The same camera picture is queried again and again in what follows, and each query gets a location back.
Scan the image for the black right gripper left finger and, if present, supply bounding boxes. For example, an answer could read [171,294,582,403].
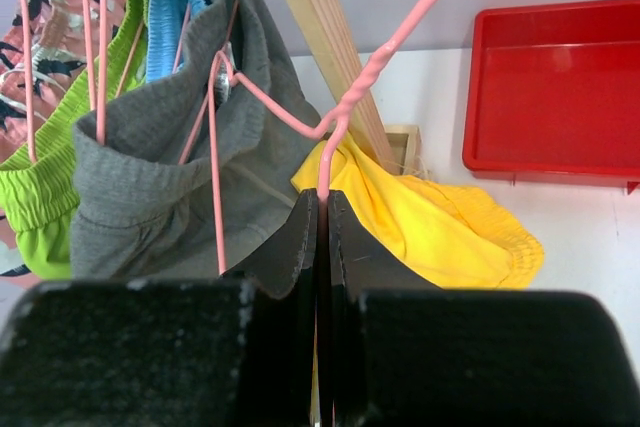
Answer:
[1,190,318,426]

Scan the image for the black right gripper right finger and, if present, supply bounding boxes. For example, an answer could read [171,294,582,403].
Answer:
[328,191,639,426]

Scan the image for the yellow shorts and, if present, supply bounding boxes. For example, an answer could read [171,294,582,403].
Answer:
[290,134,546,291]

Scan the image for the pink wire hanger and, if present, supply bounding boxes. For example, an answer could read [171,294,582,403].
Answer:
[227,0,437,257]

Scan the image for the grey shorts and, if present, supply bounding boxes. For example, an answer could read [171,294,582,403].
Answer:
[70,0,320,279]

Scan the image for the lime green shorts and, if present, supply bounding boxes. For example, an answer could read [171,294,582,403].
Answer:
[0,0,151,281]

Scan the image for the light blue shorts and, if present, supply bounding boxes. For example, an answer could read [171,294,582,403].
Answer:
[145,0,208,83]

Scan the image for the pink shark print shorts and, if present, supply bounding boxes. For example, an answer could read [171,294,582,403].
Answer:
[1,0,146,279]

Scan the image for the pink hanger of grey shorts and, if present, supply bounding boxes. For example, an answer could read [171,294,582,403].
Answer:
[99,0,241,166]

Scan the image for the pink hanger of shark shorts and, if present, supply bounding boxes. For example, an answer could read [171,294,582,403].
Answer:
[0,0,41,163]

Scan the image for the red plastic tray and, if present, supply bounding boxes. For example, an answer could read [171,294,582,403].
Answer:
[462,0,639,193]

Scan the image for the wooden clothes rack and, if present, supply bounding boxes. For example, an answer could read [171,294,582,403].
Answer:
[286,0,428,178]

